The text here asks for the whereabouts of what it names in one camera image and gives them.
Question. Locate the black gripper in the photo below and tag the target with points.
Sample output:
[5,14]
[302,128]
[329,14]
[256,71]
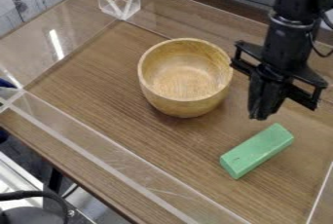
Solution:
[277,66]

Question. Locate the green rectangular block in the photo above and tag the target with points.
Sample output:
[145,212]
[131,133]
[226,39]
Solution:
[254,151]

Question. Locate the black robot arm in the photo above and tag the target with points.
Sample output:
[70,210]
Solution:
[302,10]

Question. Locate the wooden brown bowl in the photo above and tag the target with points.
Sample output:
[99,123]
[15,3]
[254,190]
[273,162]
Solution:
[185,76]

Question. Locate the black table leg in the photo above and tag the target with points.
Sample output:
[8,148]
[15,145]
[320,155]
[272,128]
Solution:
[55,181]

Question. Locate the clear acrylic enclosure wall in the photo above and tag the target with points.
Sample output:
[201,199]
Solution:
[147,164]

